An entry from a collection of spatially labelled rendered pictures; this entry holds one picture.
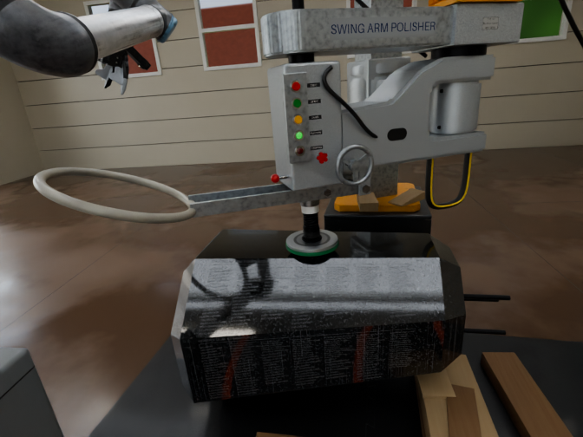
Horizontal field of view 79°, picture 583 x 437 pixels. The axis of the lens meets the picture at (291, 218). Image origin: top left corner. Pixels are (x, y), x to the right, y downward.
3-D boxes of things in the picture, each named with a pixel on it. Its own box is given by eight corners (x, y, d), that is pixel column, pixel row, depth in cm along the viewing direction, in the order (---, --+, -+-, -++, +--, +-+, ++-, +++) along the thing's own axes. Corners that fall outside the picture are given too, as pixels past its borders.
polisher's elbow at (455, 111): (418, 131, 157) (420, 84, 151) (455, 127, 162) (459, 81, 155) (447, 135, 140) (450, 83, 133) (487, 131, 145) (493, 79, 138)
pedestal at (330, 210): (334, 272, 290) (330, 185, 265) (419, 277, 275) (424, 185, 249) (323, 322, 231) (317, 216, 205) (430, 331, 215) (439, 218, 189)
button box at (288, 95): (308, 159, 124) (304, 72, 114) (311, 160, 122) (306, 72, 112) (286, 162, 122) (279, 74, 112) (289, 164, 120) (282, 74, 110)
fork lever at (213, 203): (351, 183, 155) (351, 172, 153) (374, 194, 138) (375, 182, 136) (189, 205, 136) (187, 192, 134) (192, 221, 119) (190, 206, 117)
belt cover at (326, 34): (468, 58, 157) (472, 16, 151) (519, 52, 134) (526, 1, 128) (258, 72, 131) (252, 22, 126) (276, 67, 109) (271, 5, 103)
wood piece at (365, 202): (357, 200, 214) (357, 193, 212) (373, 199, 213) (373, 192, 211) (360, 211, 195) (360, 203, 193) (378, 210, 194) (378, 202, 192)
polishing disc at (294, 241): (348, 243, 142) (348, 240, 142) (302, 257, 133) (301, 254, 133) (320, 227, 160) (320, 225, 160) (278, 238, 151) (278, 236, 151)
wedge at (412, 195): (410, 195, 215) (411, 187, 214) (424, 198, 207) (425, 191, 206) (387, 203, 206) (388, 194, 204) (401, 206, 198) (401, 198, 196)
